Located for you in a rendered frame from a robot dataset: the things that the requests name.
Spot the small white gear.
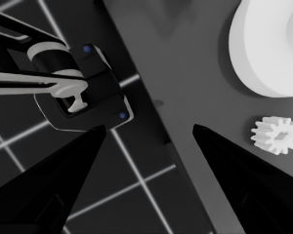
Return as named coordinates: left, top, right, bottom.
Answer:
left=249, top=115, right=293, bottom=156

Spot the large thick white disc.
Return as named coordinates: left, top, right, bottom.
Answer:
left=228, top=0, right=293, bottom=98

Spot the dark robot body block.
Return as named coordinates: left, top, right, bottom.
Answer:
left=0, top=8, right=135, bottom=133

